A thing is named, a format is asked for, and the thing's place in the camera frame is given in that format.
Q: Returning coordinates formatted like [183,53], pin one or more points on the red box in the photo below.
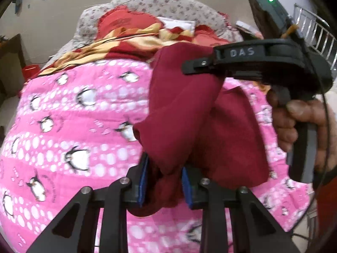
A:
[30,71]

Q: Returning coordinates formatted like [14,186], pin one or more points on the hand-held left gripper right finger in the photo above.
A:
[186,189]

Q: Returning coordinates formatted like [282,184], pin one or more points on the white cloth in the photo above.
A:
[179,23]

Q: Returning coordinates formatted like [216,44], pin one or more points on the red ruffled cushion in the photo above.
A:
[123,21]
[210,35]

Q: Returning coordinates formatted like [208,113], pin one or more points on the maroon sweater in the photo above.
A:
[189,116]

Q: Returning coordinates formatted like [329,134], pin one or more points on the pink penguin print blanket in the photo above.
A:
[87,126]

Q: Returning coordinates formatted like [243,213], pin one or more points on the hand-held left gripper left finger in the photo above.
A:
[143,184]

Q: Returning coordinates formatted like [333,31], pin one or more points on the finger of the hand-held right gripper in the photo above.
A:
[205,64]

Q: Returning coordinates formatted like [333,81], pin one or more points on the red and gold blanket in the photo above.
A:
[118,47]

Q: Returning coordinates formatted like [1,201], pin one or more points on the person's right hand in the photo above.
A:
[287,131]

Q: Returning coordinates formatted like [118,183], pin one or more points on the metal railing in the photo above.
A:
[316,31]

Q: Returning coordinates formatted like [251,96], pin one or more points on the dark wooden cabinet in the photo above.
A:
[13,66]

